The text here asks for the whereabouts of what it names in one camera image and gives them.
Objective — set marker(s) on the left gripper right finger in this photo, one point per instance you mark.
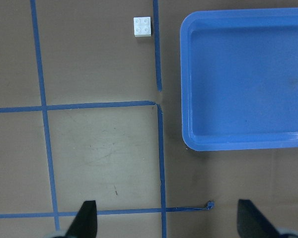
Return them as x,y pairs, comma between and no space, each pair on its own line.
251,223

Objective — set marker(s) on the blue plastic tray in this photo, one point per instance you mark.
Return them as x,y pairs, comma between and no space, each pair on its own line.
239,79

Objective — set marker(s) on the white block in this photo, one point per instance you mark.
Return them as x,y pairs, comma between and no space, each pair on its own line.
142,26

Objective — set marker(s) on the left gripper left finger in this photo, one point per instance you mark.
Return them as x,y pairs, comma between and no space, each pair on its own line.
84,224

